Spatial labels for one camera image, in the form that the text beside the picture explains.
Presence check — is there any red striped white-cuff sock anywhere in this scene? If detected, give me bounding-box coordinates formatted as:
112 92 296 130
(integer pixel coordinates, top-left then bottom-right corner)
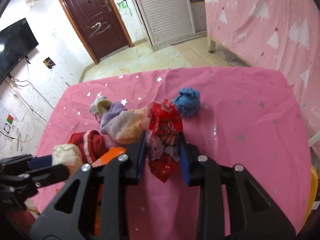
68 130 108 164

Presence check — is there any lilac and peach sock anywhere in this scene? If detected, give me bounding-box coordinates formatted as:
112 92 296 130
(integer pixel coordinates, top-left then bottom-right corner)
90 95 147 145

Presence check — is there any red patterned sock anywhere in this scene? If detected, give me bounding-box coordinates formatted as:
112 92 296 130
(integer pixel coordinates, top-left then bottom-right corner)
146 99 183 183

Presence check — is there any cream crumpled sock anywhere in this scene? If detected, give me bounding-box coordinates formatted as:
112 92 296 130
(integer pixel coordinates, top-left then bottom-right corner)
52 144 84 178

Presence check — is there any eye test chart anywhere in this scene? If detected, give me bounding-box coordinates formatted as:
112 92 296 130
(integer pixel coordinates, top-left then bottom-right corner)
0 104 15 139

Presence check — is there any pink star tablecloth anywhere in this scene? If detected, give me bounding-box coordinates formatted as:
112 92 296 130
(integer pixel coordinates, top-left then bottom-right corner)
35 67 311 239

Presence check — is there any blue knitted sock ball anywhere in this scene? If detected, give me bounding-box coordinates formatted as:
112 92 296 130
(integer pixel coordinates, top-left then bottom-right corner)
173 88 201 117

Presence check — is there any dark red door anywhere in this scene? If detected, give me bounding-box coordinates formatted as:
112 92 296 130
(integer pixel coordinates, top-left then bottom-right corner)
59 0 134 64

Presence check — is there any pink tree-print bed curtain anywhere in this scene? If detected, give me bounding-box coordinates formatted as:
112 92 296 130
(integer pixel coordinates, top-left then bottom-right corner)
205 0 319 137

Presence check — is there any white louvered wardrobe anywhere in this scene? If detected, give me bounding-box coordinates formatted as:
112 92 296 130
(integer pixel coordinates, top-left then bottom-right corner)
133 0 207 50

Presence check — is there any black wall television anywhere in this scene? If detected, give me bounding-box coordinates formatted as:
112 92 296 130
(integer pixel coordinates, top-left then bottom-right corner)
0 18 39 82

